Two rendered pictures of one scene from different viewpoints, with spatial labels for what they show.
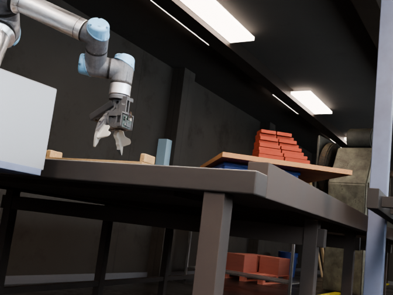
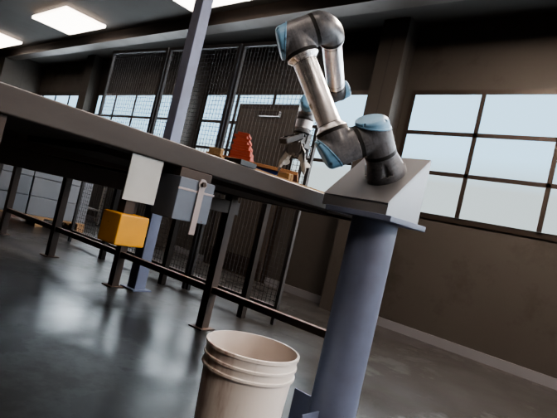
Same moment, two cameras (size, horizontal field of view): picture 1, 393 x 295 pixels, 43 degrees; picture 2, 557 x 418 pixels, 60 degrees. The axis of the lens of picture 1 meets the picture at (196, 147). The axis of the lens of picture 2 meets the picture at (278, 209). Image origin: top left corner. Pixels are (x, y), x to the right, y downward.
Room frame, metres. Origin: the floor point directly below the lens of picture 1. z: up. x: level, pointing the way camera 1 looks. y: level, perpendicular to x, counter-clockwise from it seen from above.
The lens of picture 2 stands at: (1.35, 2.42, 0.77)
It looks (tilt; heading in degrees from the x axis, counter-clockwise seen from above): 1 degrees up; 281
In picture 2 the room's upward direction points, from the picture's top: 13 degrees clockwise
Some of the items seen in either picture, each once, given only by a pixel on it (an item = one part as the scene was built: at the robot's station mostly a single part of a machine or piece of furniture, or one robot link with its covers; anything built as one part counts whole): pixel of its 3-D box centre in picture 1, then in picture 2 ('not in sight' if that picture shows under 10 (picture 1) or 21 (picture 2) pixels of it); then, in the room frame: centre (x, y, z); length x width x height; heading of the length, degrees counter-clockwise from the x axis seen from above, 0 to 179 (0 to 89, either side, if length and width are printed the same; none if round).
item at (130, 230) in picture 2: not in sight; (130, 199); (1.95, 1.25, 0.74); 0.09 x 0.08 x 0.24; 62
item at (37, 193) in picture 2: not in sight; (42, 182); (5.57, -3.32, 0.54); 1.09 x 0.73 x 1.08; 46
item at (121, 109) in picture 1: (118, 113); (300, 143); (1.71, 0.29, 1.13); 0.09 x 0.08 x 0.12; 60
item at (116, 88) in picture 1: (120, 91); (302, 125); (1.72, 0.29, 1.21); 0.08 x 0.08 x 0.05
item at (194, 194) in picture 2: not in sight; (184, 200); (1.87, 1.09, 0.77); 0.14 x 0.11 x 0.18; 62
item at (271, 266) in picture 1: (257, 267); not in sight; (8.68, -1.29, 0.21); 1.15 x 0.78 x 0.41; 149
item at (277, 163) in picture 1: (268, 170); (255, 168); (2.04, -0.31, 1.03); 0.50 x 0.50 x 0.02; 8
